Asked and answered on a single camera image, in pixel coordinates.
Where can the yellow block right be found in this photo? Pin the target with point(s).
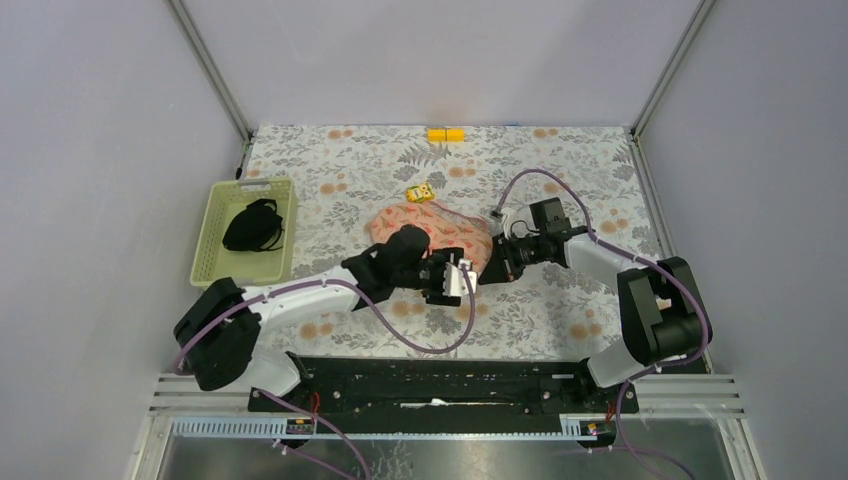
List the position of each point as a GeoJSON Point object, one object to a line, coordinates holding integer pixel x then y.
{"type": "Point", "coordinates": [454, 135]}

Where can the floral tablecloth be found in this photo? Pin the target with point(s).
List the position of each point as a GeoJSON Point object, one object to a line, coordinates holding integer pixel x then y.
{"type": "Point", "coordinates": [343, 174]}

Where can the black bra in basket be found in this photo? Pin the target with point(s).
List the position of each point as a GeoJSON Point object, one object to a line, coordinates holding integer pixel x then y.
{"type": "Point", "coordinates": [258, 228]}

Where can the yellow owl toy block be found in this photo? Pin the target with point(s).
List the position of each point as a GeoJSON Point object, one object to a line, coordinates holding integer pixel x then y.
{"type": "Point", "coordinates": [420, 193]}

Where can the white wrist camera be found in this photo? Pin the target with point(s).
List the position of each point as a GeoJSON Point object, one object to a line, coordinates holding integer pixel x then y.
{"type": "Point", "coordinates": [501, 219]}
{"type": "Point", "coordinates": [460, 279]}

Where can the pink floral mesh laundry bag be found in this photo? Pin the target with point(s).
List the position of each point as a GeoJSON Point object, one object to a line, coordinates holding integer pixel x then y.
{"type": "Point", "coordinates": [445, 227]}

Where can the pale green plastic basket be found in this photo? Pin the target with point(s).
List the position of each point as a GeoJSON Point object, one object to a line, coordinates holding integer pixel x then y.
{"type": "Point", "coordinates": [213, 261]}

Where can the yellow block left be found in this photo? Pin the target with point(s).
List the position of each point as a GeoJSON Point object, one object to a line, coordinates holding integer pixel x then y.
{"type": "Point", "coordinates": [436, 135]}

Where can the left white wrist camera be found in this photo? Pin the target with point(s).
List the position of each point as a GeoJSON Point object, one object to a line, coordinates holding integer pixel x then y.
{"type": "Point", "coordinates": [460, 279]}

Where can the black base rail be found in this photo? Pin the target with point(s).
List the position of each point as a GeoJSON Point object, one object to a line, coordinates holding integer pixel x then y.
{"type": "Point", "coordinates": [421, 396]}

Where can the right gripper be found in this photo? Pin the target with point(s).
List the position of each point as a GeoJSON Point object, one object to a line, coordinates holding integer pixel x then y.
{"type": "Point", "coordinates": [500, 269]}

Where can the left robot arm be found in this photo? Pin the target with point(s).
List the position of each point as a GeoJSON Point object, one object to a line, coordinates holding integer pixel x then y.
{"type": "Point", "coordinates": [219, 335]}

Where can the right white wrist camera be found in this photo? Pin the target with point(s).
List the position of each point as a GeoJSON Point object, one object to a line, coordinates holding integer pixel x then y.
{"type": "Point", "coordinates": [501, 219]}

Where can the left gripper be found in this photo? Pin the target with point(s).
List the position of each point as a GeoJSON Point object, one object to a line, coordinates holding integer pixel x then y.
{"type": "Point", "coordinates": [441, 256]}

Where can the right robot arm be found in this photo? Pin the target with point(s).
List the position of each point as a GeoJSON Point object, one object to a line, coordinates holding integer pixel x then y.
{"type": "Point", "coordinates": [661, 316]}

